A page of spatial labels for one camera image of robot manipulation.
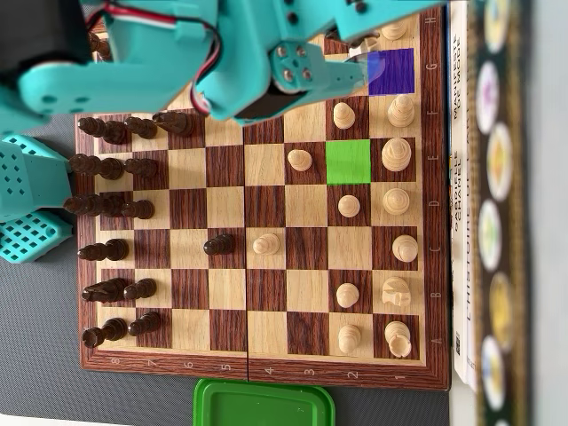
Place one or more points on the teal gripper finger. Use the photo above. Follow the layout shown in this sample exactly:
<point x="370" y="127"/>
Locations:
<point x="381" y="13"/>
<point x="333" y="77"/>

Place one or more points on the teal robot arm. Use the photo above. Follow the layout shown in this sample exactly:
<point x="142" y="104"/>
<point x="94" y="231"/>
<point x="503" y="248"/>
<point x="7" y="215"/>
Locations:
<point x="111" y="84"/>

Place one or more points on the white wooden rook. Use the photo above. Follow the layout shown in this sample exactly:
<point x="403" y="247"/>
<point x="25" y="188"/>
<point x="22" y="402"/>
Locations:
<point x="394" y="30"/>
<point x="397" y="338"/>

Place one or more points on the white wooden pawn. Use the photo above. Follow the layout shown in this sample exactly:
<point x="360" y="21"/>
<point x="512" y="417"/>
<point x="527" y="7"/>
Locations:
<point x="344" y="116"/>
<point x="349" y="338"/>
<point x="300" y="160"/>
<point x="347" y="295"/>
<point x="349" y="206"/>
<point x="266" y="244"/>

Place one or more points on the white wooden bishop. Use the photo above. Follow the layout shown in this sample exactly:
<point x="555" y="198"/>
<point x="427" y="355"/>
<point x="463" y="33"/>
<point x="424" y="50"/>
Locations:
<point x="400" y="112"/>
<point x="405" y="247"/>

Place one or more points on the white wooden king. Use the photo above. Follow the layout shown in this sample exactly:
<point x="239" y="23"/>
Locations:
<point x="396" y="154"/>

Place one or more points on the black wooden knight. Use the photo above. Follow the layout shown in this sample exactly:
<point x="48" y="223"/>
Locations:
<point x="174" y="122"/>
<point x="106" y="290"/>

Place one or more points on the wooden folding chessboard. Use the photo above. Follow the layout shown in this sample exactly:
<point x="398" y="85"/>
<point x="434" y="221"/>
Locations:
<point x="266" y="168"/>

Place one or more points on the black wooden pawn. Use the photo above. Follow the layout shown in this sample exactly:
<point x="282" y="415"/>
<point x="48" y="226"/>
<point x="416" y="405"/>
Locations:
<point x="219" y="245"/>
<point x="144" y="324"/>
<point x="138" y="209"/>
<point x="141" y="167"/>
<point x="140" y="289"/>
<point x="142" y="127"/>

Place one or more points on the black wooden rook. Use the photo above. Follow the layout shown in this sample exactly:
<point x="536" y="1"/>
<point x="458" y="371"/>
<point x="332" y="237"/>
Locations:
<point x="104" y="333"/>
<point x="100" y="46"/>

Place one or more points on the black wooden bishop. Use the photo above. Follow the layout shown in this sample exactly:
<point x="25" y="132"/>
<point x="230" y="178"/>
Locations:
<point x="103" y="129"/>
<point x="104" y="250"/>

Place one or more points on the black wooden king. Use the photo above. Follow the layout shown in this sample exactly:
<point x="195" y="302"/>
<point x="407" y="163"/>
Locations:
<point x="97" y="167"/>

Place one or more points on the black wooden queen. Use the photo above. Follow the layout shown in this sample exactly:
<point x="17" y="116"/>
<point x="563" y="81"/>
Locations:
<point x="94" y="205"/>

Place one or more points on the white Gabrielle Chanel book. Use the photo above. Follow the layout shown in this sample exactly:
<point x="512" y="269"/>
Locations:
<point x="458" y="266"/>

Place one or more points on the dark art history book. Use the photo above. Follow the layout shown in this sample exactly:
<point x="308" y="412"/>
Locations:
<point x="517" y="222"/>

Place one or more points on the green plastic tray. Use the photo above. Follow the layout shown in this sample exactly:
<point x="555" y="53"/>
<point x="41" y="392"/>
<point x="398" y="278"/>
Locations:
<point x="266" y="404"/>

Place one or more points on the grey table mat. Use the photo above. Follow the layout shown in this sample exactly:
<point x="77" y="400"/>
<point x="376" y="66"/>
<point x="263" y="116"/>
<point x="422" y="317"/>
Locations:
<point x="35" y="333"/>

